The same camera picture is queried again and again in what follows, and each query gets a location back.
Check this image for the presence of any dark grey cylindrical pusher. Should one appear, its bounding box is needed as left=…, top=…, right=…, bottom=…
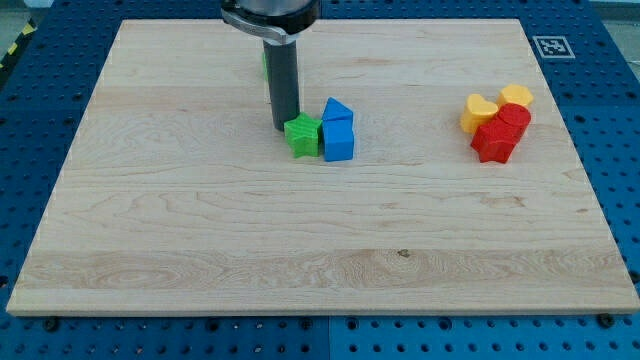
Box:
left=263, top=41, right=300, bottom=131

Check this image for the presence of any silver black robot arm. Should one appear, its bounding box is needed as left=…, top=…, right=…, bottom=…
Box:
left=221, top=0, right=320, bottom=131

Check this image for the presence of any green star block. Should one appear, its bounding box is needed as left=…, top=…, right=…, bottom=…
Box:
left=284, top=112, right=322, bottom=158

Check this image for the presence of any red star block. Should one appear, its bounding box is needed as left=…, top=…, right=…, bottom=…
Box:
left=471, top=118, right=522, bottom=164

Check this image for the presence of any red circle block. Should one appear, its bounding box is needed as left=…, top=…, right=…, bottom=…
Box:
left=496, top=103, right=531, bottom=141

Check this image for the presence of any blue triangle block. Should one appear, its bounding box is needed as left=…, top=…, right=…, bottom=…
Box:
left=322, top=97, right=354, bottom=121

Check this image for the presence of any blue cube block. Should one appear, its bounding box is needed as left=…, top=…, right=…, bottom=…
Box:
left=322, top=120, right=355, bottom=162

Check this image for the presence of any wooden board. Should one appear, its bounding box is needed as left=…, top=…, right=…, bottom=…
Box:
left=7, top=19, right=639, bottom=317

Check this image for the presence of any yellow heart block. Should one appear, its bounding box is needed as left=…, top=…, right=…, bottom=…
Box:
left=460, top=93, right=499, bottom=134

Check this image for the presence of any yellow hexagon block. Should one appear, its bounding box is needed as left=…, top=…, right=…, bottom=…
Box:
left=496, top=84, right=534, bottom=108

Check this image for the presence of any white fiducial marker tag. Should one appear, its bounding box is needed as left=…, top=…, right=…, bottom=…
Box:
left=533, top=35, right=575, bottom=59

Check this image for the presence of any black screw front left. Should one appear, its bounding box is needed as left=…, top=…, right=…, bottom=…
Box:
left=42, top=317, right=60, bottom=333

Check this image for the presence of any black screw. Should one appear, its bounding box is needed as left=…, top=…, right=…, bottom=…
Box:
left=596, top=313, right=616, bottom=329
left=42, top=317, right=60, bottom=333

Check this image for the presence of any black screw front right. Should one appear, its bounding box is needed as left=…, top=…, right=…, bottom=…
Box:
left=596, top=313, right=616, bottom=329

